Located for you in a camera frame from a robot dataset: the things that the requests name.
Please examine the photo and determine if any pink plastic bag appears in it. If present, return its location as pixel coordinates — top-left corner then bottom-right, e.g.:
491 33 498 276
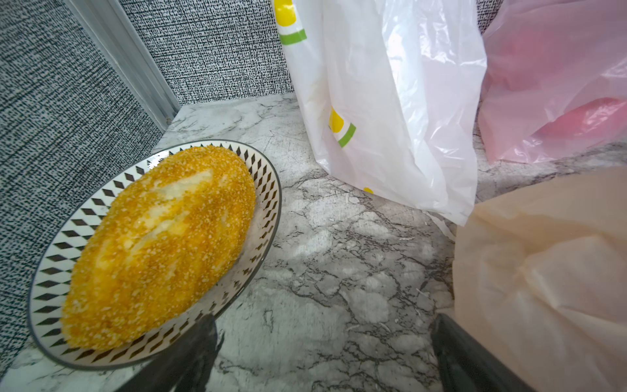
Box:
478 1 626 163

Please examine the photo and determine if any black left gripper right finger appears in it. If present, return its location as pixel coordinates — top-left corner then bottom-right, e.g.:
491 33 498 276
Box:
431 314 532 391

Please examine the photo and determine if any white plastic bag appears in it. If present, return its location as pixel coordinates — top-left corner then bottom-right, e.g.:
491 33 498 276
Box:
273 1 487 225

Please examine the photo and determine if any beige plastic bag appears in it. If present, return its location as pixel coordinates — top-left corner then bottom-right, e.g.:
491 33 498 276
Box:
449 167 626 391

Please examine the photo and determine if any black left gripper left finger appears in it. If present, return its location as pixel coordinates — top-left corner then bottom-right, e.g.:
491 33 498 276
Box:
119 315 224 391

